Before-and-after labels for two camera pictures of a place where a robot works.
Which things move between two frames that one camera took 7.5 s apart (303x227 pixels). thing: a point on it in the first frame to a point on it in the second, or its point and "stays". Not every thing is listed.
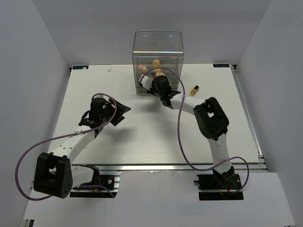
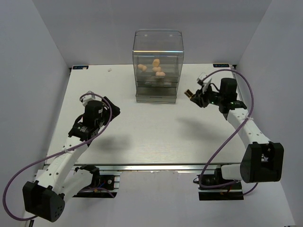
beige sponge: (160, 74) stays
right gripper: (151, 91) to (197, 97)
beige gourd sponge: (141, 66) stays
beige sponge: (159, 70) stays
